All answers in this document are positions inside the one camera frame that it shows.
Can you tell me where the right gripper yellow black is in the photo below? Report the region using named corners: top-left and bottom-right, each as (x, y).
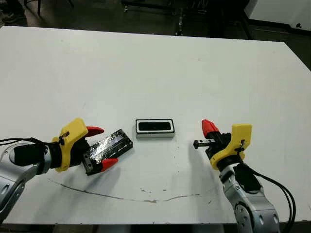
top-left (192, 118), bottom-right (253, 169)

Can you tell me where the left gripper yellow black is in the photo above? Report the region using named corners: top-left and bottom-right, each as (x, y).
top-left (51, 117), bottom-right (120, 176)

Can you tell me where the black glossy box lid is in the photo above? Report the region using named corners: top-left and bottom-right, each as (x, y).
top-left (84, 128), bottom-right (134, 176)

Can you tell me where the slim black camera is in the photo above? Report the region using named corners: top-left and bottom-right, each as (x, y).
top-left (137, 121), bottom-right (172, 132)

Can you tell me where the white box base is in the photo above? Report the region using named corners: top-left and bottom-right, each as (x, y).
top-left (135, 118), bottom-right (176, 140)

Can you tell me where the silver black stand pole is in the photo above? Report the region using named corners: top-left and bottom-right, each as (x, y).
top-left (175, 12), bottom-right (185, 36)

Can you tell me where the dark sneaker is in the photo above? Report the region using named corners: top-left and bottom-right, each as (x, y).
top-left (4, 12), bottom-right (25, 24)

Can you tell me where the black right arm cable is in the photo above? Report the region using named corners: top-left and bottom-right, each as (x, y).
top-left (252, 169), bottom-right (296, 233)

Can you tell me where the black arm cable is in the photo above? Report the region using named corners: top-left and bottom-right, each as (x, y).
top-left (252, 169), bottom-right (296, 233)
top-left (0, 137), bottom-right (48, 148)

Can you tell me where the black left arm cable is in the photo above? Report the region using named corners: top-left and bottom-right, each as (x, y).
top-left (0, 137), bottom-right (48, 148)

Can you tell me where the black cart frame with casters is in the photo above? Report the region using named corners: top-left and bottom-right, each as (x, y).
top-left (121, 0), bottom-right (179, 14)

